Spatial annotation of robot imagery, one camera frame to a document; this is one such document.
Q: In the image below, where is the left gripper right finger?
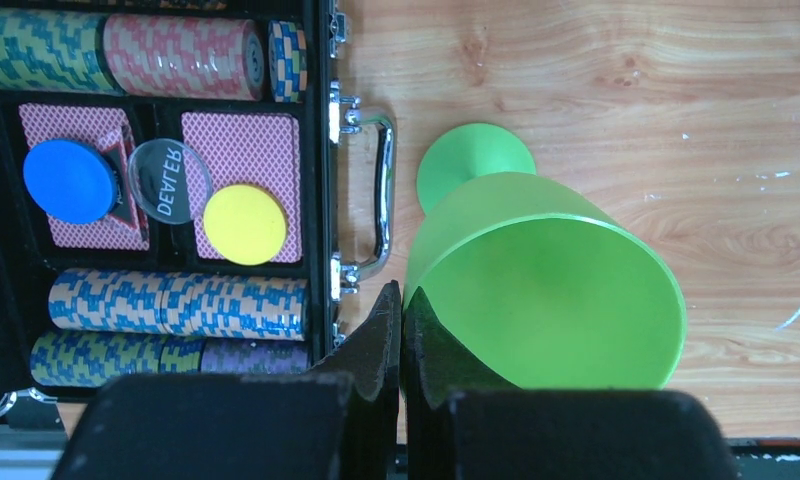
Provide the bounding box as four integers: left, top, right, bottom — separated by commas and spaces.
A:
401, 290, 737, 479

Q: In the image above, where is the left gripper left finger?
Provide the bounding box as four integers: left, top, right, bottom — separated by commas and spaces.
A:
53, 282, 402, 479

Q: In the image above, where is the green wine glass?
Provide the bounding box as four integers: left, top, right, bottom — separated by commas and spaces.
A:
403, 123, 687, 389

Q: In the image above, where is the yellow round chip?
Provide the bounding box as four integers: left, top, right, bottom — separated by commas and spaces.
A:
202, 184, 288, 266

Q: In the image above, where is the black poker chip case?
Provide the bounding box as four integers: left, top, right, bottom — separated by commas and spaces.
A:
0, 1, 395, 419

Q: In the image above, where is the clear dealer button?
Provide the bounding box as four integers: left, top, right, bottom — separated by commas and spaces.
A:
128, 138, 213, 225

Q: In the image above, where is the blue round chip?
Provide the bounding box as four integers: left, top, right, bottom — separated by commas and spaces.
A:
22, 139, 119, 225

